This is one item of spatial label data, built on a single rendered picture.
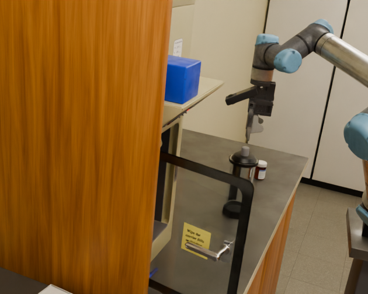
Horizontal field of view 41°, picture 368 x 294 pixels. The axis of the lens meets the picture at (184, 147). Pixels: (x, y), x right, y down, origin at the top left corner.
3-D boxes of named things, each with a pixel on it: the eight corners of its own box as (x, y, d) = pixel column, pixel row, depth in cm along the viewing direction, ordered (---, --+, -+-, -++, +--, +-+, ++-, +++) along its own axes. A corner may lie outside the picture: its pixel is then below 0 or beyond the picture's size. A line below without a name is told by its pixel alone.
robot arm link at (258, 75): (252, 69, 164) (252, 63, 171) (249, 82, 165) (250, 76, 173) (274, 71, 163) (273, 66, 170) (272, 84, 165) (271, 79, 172)
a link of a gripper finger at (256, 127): (261, 143, 169) (266, 116, 169) (245, 140, 169) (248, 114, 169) (261, 142, 172) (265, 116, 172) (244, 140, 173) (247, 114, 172)
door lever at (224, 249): (194, 241, 121) (195, 231, 120) (229, 255, 117) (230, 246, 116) (183, 250, 117) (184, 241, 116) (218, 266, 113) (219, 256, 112)
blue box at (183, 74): (145, 96, 119) (147, 59, 116) (162, 88, 128) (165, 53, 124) (183, 104, 116) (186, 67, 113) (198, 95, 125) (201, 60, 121)
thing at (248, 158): (231, 157, 185) (233, 141, 182) (255, 160, 184) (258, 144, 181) (230, 167, 176) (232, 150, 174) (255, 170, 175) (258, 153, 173)
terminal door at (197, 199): (134, 277, 137) (143, 144, 122) (231, 325, 123) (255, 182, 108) (132, 278, 137) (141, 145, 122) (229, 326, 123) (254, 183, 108)
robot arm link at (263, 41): (265, 37, 157) (252, 32, 164) (260, 71, 161) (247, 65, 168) (285, 38, 160) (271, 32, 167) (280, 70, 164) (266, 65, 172)
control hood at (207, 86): (135, 137, 121) (137, 98, 117) (184, 105, 149) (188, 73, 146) (177, 147, 117) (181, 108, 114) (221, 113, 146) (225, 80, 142)
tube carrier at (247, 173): (222, 201, 193) (229, 150, 185) (250, 205, 192) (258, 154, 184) (221, 214, 183) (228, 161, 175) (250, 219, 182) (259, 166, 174)
